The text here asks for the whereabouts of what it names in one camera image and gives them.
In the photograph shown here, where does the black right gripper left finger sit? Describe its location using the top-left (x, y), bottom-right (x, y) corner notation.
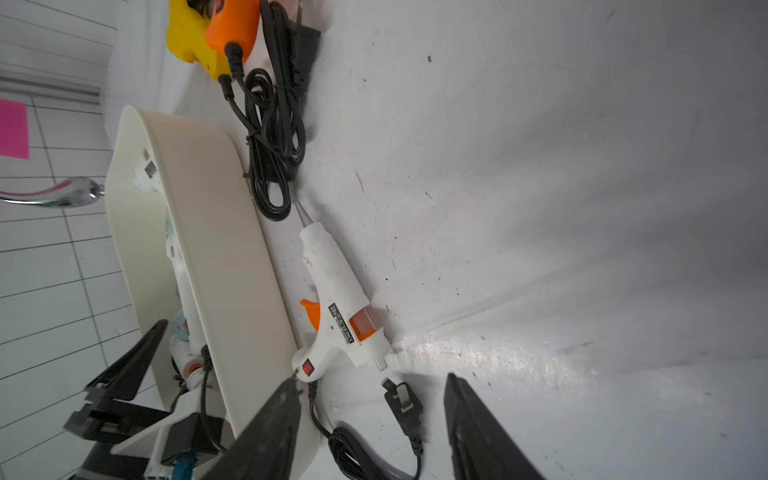
top-left (203, 378), bottom-right (301, 480)

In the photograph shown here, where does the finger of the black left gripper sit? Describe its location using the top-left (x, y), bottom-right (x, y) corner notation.
top-left (83, 319), bottom-right (169, 401)
top-left (64, 400), bottom-right (170, 444)

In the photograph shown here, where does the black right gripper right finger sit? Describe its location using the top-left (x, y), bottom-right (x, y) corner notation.
top-left (444, 373), bottom-right (543, 480)

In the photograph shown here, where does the cream storage tray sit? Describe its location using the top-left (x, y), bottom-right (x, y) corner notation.
top-left (105, 106), bottom-right (297, 439)

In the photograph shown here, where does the white glue gun orange trigger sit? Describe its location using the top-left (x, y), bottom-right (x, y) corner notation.
top-left (134, 149), bottom-right (163, 194)

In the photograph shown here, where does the yellow glue gun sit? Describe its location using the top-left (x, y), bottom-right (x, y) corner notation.
top-left (166, 0), bottom-right (301, 223)

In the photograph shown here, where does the chrome cup rack stand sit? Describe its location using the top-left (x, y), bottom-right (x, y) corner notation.
top-left (1, 177), bottom-right (105, 209)

